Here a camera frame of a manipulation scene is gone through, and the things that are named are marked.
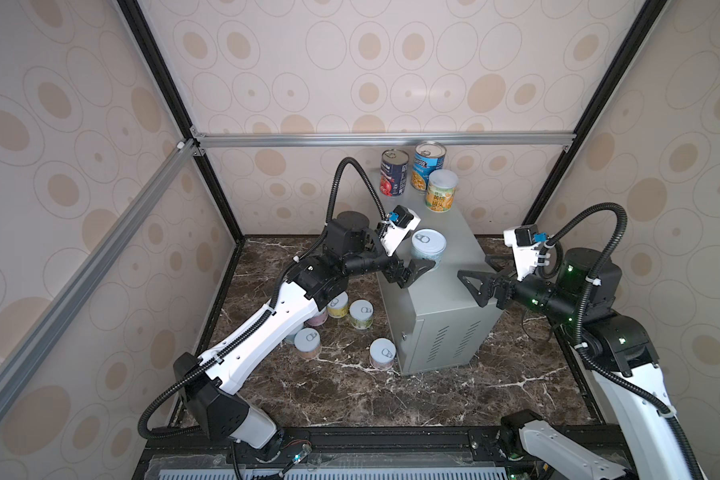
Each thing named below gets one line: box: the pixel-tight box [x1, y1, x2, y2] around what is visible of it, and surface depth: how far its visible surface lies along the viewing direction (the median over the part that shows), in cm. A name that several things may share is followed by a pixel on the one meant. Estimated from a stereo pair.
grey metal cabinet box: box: [377, 177, 502, 376], surface depth 70 cm
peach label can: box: [293, 327, 321, 360], surface depth 89 cm
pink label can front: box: [369, 337, 396, 371], surface depth 85 cm
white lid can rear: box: [327, 292, 349, 319], surface depth 96 cm
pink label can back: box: [304, 309, 328, 327], surface depth 96 cm
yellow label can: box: [425, 168, 459, 213], surface depth 77 cm
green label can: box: [349, 299, 374, 330], surface depth 94 cm
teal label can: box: [411, 228, 447, 271], surface depth 65 cm
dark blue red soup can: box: [379, 148, 409, 197], surface depth 80 cm
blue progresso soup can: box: [411, 140, 447, 191], surface depth 81 cm
